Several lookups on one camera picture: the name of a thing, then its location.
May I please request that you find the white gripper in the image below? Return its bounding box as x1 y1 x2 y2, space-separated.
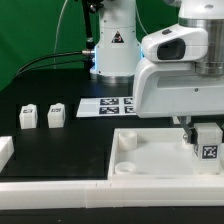
133 58 224 144

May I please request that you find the white square tabletop tray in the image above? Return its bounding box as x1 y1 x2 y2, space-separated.
108 128 224 180

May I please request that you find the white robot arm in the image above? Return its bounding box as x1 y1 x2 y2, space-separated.
91 0 224 142

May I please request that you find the white sheet with markers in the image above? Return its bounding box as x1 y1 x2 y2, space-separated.
76 97 135 117

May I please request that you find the white front fence wall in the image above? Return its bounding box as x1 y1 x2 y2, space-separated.
0 177 224 210

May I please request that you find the white fence wall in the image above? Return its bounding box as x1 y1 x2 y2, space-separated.
0 136 14 172
0 177 224 210

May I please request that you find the black thick cable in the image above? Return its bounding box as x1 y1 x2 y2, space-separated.
16 49 96 76

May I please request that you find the black camera pole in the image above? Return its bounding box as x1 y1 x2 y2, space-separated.
81 0 100 49

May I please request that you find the thin grey cable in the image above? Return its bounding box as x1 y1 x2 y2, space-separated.
53 0 71 69

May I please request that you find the white left fence wall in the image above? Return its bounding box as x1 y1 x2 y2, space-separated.
0 136 14 172

